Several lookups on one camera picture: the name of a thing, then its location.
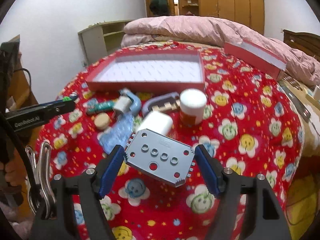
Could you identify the red smiley-flower blanket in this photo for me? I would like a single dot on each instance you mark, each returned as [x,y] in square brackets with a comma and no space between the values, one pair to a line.
[249,125]

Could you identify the pink quilted duvet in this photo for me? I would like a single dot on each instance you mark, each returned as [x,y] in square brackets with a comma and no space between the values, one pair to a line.
[216,32]

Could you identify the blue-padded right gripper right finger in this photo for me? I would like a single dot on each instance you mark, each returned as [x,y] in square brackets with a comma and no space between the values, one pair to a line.
[263,216]

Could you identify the round wooden disc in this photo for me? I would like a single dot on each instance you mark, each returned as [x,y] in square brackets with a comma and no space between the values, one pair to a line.
[102,121]

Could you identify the dark wooden headboard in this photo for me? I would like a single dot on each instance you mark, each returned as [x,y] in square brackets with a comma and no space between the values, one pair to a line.
[307,42]

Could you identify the wooden puzzle block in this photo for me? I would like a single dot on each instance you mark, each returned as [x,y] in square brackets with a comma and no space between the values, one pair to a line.
[168,107]

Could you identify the grey perforated plastic plate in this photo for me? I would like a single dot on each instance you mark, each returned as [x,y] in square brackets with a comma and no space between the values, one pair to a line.
[160,157]

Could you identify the dark green hanging backpack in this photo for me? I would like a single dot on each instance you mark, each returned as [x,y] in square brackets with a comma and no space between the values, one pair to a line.
[159,7]

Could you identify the clear blue plastic case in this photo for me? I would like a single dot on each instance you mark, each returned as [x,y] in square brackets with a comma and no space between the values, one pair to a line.
[118,134]

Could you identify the red shallow box tray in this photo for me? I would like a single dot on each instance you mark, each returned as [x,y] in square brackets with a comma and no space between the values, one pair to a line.
[153,71]

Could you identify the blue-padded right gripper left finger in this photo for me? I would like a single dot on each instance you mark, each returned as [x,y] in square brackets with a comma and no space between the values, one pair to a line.
[91,187]

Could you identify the grey-purple curved plastic piece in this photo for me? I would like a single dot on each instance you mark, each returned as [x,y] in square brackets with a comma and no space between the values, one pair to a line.
[159,101]

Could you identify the metal spring clip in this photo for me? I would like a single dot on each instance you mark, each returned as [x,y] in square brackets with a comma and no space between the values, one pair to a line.
[42,191]

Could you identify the white earbuds case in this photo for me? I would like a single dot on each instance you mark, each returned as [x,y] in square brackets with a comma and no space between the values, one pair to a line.
[158,122]

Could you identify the red box lid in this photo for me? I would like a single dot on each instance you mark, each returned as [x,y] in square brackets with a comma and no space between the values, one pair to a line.
[258,57]

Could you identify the green-grey bookshelf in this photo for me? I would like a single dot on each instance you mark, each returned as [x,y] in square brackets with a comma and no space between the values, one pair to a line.
[101,39]

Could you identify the green battery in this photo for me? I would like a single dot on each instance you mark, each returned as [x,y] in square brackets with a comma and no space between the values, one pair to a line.
[101,107]

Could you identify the white small cube adapter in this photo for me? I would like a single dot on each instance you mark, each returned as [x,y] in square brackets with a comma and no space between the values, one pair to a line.
[122,105]

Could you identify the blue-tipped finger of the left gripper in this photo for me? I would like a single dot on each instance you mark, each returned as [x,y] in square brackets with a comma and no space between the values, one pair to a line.
[72,96]

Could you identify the white-capped orange jar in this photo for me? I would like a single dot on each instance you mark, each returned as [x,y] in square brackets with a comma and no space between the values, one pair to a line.
[192,105]

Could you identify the light blue curved tube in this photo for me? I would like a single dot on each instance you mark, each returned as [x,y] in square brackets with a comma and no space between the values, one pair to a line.
[136,104]

